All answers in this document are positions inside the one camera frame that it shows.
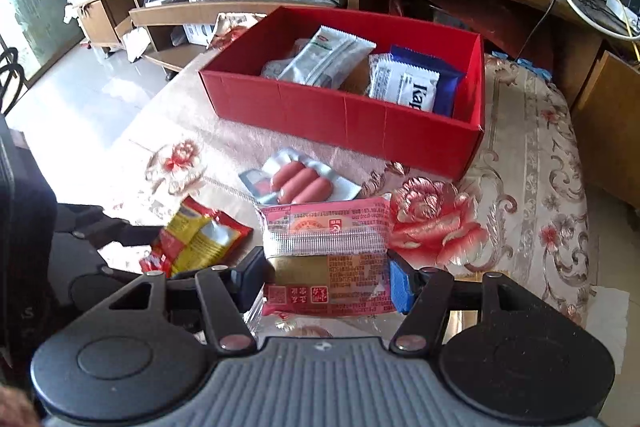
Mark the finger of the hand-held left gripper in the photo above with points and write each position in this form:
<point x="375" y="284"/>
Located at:
<point x="130" y="232"/>
<point x="120" y="274"/>

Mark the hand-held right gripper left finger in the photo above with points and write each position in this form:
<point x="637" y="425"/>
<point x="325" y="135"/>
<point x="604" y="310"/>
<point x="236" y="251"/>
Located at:
<point x="252" y="278"/>

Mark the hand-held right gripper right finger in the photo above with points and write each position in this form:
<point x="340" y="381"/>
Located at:
<point x="400" y="287"/>

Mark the yellow and red snack packet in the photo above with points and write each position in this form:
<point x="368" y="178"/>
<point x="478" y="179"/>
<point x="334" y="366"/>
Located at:
<point x="200" y="237"/>

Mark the pink and gold snack packet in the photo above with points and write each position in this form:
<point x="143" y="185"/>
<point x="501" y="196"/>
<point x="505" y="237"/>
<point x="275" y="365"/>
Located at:
<point x="325" y="232"/>

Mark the red cardboard box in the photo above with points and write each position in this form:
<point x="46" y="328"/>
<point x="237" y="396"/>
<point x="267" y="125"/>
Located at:
<point x="325" y="117"/>

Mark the blue snack packet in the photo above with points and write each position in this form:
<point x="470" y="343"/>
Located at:
<point x="447" y="92"/>

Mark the white snack packet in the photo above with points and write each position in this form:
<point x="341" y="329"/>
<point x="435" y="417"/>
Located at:
<point x="400" y="84"/>

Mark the silver snack packet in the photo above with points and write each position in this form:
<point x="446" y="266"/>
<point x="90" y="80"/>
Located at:
<point x="325" y="54"/>

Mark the person's left forearm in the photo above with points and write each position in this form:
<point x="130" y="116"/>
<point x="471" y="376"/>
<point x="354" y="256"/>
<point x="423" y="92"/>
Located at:
<point x="12" y="409"/>

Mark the clear sausage pack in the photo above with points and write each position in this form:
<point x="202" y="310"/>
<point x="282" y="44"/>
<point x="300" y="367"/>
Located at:
<point x="300" y="179"/>

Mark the floral tablecloth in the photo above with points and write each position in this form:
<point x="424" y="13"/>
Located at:
<point x="525" y="157"/>

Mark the clear round pastry packet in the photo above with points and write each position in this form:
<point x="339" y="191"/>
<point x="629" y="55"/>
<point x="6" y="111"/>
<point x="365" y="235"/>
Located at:
<point x="272" y="69"/>

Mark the white small box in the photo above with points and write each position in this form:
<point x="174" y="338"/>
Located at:
<point x="200" y="34"/>

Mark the white tissue paper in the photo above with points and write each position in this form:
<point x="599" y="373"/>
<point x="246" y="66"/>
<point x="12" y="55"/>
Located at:
<point x="607" y="322"/>

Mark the clear patterned snack packet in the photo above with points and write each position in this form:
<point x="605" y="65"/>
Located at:
<point x="376" y="67"/>

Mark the blue cloth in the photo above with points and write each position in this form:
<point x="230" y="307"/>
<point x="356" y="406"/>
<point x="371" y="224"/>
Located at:
<point x="525" y="67"/>

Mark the wooden side cabinet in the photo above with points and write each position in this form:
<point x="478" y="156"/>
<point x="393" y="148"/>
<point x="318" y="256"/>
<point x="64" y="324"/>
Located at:
<point x="610" y="132"/>

